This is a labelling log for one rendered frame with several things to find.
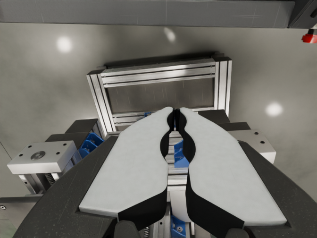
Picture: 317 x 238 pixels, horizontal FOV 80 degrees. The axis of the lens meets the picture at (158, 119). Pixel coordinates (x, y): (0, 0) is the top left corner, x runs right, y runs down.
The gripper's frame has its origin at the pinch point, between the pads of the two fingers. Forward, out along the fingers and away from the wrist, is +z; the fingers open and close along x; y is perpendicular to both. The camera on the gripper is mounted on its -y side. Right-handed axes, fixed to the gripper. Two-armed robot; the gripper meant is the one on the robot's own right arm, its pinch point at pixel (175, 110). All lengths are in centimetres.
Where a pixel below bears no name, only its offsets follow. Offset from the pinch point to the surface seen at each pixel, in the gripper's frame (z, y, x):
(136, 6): 25.7, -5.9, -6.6
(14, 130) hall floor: 121, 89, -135
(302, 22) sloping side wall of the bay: 24.7, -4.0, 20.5
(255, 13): 25.7, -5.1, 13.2
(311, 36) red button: 39, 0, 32
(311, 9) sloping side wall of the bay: 23.1, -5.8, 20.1
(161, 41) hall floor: 121, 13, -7
